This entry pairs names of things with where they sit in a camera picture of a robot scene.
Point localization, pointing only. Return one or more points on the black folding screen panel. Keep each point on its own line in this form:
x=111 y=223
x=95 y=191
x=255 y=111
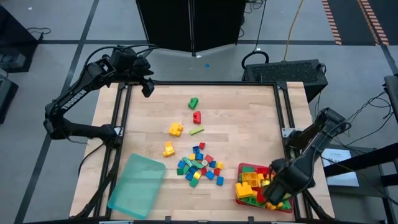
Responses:
x=217 y=25
x=164 y=25

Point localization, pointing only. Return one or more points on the teal translucent plastic bin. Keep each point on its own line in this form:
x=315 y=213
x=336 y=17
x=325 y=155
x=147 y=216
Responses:
x=136 y=186

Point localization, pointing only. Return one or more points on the green wooden wedge block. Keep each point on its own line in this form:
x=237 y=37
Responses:
x=180 y=171

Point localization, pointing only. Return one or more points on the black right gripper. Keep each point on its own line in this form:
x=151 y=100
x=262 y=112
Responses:
x=289 y=180

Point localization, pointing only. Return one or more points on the black equipment case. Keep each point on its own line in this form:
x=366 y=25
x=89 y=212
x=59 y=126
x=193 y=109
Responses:
x=7 y=96

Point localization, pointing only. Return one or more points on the small yellow wooden block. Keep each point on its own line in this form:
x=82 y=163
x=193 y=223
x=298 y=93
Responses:
x=219 y=165
x=192 y=156

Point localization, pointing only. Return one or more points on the yellow arched wooden block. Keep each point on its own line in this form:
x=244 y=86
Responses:
x=197 y=175

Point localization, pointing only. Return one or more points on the small red plastic brick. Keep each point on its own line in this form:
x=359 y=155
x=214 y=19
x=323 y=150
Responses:
x=202 y=145

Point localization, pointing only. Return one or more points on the white paper sheet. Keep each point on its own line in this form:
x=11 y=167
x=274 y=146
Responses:
x=339 y=166

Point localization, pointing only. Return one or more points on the black metal stand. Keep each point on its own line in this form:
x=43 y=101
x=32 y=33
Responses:
x=367 y=161

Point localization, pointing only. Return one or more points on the black side desk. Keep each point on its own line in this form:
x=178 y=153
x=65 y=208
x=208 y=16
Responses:
x=391 y=93

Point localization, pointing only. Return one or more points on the large yellow plastic brick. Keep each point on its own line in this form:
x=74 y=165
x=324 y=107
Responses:
x=244 y=190
x=249 y=179

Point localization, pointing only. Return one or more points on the pink translucent plastic bin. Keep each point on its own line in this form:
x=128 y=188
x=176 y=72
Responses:
x=287 y=211

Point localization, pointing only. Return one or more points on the small blue wooden block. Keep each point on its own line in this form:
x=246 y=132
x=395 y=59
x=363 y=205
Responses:
x=196 y=149
x=181 y=164
x=212 y=164

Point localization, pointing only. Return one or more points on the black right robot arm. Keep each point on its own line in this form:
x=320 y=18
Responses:
x=314 y=137

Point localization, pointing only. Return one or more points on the green rounded wooden block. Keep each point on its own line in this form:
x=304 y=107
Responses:
x=194 y=182

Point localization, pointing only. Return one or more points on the flat green plastic brick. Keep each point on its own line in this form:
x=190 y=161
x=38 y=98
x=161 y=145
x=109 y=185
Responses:
x=196 y=130

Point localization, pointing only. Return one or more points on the blue rounded wooden block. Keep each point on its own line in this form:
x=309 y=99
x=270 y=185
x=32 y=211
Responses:
x=210 y=175

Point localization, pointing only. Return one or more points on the long green plastic brick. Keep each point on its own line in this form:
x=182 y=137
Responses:
x=286 y=204

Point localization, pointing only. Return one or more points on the green flat wooden block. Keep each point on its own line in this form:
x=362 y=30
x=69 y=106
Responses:
x=197 y=164
x=187 y=161

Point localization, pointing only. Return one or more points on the large blue wooden block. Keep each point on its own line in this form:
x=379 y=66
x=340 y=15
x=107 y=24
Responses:
x=220 y=180

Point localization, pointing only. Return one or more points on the pale round wooden block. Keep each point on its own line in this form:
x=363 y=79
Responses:
x=204 y=162

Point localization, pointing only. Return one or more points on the black perforated computer case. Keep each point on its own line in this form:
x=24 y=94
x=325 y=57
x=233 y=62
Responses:
x=284 y=74

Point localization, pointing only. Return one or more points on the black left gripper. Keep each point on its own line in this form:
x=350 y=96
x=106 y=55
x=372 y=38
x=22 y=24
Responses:
x=127 y=62

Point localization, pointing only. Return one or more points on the black floor equipment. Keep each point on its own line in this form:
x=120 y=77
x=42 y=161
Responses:
x=15 y=37

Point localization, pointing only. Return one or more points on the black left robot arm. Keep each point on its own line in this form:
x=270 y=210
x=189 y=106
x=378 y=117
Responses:
x=71 y=99

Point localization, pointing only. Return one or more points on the black floor mat orange edge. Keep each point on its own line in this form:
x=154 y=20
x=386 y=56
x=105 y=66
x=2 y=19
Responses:
x=348 y=21
x=373 y=21

